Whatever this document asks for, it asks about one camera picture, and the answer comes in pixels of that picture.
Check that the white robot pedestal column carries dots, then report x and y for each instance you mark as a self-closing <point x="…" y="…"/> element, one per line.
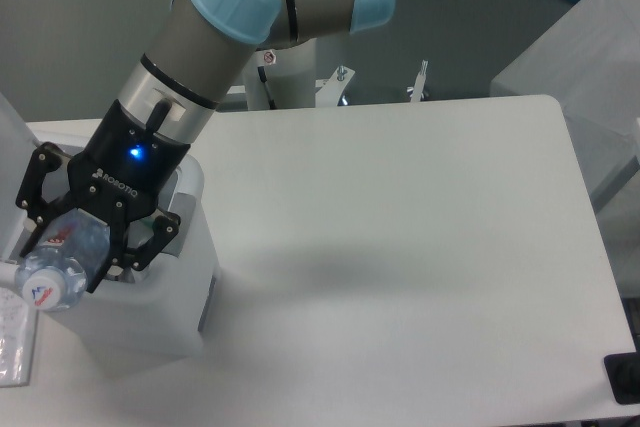
<point x="279" y="79"/>

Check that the white pedestal base bracket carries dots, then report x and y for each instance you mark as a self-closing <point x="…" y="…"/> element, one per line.
<point x="330" y="92"/>

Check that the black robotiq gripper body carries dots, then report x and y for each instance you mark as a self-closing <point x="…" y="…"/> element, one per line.
<point x="125" y="163"/>

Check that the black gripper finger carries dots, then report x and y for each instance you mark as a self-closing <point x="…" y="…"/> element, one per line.
<point x="165" y="227"/>
<point x="45" y="159"/>

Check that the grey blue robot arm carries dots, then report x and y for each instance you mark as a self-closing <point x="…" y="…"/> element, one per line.
<point x="205" y="44"/>

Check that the clear plastic water bottle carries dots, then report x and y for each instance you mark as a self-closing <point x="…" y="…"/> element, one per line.
<point x="67" y="257"/>

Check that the black device at edge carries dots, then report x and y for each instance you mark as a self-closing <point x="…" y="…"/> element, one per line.
<point x="623" y="374"/>

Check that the white trash can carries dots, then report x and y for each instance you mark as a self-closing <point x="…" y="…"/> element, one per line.
<point x="162" y="308"/>

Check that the white covered side table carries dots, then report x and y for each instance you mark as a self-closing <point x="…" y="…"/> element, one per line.
<point x="589" y="62"/>

